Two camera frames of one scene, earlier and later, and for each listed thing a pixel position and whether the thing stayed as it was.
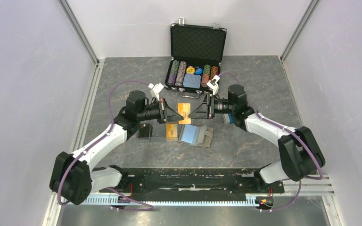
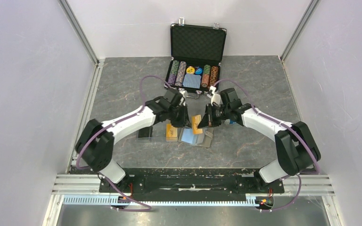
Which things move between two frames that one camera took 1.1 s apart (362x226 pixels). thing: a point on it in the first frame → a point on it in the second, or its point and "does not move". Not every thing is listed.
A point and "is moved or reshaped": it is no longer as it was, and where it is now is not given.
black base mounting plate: [192, 185] does not move
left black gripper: [166, 113] → [185, 122]
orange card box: [184, 109] is moved or reshaped
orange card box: [171, 132] does not move
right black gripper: [202, 111] → [209, 120]
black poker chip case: [196, 54] does not move
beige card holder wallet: [199, 136] does not move
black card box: [145, 131] does not move
